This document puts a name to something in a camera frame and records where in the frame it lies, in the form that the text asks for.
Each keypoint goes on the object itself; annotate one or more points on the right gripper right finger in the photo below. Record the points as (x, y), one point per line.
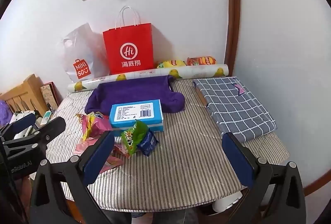
(287, 202)

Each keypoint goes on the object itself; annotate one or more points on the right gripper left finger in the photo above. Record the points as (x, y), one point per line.
(48, 203)

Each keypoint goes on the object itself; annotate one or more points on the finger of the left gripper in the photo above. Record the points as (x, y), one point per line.
(9, 131)
(40, 138)

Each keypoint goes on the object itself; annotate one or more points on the pink peach candy packet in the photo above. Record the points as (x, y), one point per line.
(111, 158)

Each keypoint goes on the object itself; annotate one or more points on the green snack packet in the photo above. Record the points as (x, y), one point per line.
(133, 136)

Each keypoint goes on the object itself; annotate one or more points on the blue snack packet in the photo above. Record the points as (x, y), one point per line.
(148, 143)

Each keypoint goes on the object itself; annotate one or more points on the pink yellow chips bag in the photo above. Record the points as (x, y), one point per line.
(93, 124)

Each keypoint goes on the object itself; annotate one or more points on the brown patterned box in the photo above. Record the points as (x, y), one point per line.
(50, 96)

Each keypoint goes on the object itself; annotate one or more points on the wooden chair back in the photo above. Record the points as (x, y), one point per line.
(26, 97)

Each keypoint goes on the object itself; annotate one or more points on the lemon print paper roll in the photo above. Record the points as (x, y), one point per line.
(181, 72)

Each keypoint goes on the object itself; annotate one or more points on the blue wet wipes pack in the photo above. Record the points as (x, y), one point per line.
(123, 116)

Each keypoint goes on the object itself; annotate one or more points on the purple fabric basket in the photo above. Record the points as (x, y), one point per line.
(134, 90)

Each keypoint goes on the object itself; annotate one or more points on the white Miniso plastic bag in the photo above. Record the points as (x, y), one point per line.
(82, 54)

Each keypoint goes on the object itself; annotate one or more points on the striped quilted table cover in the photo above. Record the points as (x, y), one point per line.
(187, 168)

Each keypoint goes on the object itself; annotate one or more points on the grey checked folded cloth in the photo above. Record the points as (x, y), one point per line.
(234, 108)

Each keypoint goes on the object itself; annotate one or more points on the red Haidilao paper bag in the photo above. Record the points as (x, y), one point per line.
(129, 47)

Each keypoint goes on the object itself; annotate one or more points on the orange chips bag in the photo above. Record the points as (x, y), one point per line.
(204, 60)

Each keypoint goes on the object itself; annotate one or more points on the brown wooden door frame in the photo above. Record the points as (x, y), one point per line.
(234, 13)

